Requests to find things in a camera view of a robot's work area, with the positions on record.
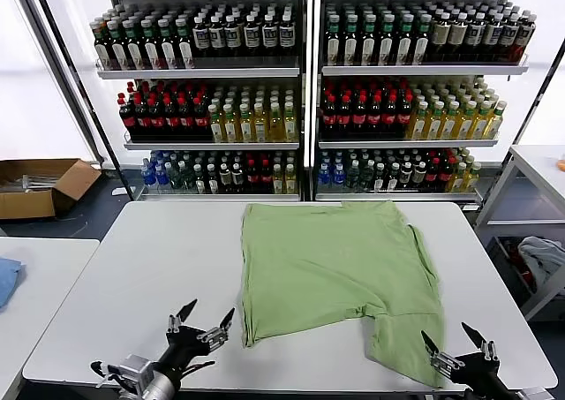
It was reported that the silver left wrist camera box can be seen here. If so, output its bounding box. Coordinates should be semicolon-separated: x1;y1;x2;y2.
117;353;154;386

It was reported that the green t-shirt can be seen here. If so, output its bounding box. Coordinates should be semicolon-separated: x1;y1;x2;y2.
239;200;446;390

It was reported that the silver metal parts bundle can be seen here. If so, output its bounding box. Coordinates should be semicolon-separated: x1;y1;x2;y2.
21;174;61;194

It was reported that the dark bottle blue white label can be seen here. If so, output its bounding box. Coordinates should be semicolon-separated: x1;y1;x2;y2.
278;13;296;59
501;14;522;62
483;13;504;61
224;14;242;59
516;15;539;62
192;14;210;59
208;14;226;59
244;14;261;59
465;13;486;61
261;13;279;59

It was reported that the brown cardboard box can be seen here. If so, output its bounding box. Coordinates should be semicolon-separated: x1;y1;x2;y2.
0;158;103;220

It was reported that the blue folded cloth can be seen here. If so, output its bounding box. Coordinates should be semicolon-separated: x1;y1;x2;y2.
0;256;26;311

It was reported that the white metal frame table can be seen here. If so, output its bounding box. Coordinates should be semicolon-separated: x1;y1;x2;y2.
474;144;565;321

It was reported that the white side table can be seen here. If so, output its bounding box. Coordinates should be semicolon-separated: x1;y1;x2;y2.
0;236;102;400

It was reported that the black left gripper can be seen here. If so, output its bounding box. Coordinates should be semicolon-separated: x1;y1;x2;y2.
159;298;237;378

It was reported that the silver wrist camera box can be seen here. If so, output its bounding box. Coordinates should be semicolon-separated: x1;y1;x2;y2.
514;385;558;400
117;353;154;386

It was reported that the dark bottle green cap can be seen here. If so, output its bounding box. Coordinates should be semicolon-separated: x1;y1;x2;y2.
109;19;128;70
378;14;396;65
395;14;414;65
360;14;378;65
413;14;433;65
343;14;359;65
326;14;342;65
140;18;161;70
157;18;177;70
175;17;195;69
93;19;112;70
124;19;143;70

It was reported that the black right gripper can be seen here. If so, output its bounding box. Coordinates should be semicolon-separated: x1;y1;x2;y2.
419;321;513;400

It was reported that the grey white clothes pile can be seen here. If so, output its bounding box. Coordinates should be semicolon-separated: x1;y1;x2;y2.
516;235;565;296

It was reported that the red cloth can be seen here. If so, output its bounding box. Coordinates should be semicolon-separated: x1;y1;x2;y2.
507;240;538;293

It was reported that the grey metal shelf unit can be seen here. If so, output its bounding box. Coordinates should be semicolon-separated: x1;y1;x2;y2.
65;0;310;203
311;0;531;205

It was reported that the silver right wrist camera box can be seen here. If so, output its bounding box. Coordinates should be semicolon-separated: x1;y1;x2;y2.
514;385;558;400

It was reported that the yellow drink bottle green label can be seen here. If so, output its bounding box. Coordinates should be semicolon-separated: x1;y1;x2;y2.
485;100;509;140
237;102;254;143
222;103;239;143
267;102;284;143
424;101;445;140
471;101;493;140
455;101;478;140
408;101;429;140
282;102;299;143
207;103;225;143
440;101;461;140
252;102;269;143

